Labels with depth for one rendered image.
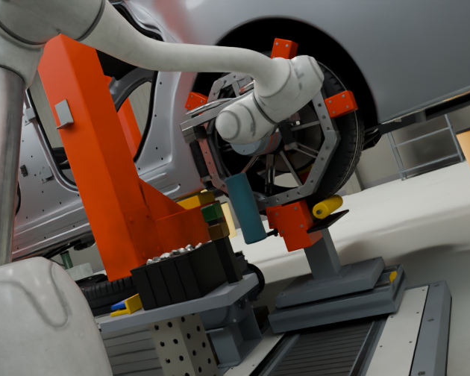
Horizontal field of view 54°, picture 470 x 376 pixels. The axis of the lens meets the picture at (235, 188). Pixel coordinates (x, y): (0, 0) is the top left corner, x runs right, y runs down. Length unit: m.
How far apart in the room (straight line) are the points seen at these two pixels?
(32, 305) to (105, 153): 1.14
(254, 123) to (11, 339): 0.77
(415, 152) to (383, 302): 8.01
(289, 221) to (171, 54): 0.94
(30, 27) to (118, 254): 0.96
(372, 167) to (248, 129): 8.76
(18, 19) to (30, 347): 0.57
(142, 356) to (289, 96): 1.17
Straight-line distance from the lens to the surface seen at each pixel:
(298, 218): 1.74
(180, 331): 1.27
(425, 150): 9.66
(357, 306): 1.81
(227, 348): 1.82
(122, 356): 1.95
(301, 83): 1.11
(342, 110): 1.68
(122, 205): 1.66
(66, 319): 0.60
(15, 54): 0.97
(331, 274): 1.93
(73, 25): 0.93
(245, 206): 1.69
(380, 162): 9.81
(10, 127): 0.91
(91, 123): 1.70
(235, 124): 1.12
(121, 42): 0.97
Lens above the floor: 0.65
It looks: 2 degrees up
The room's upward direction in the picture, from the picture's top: 19 degrees counter-clockwise
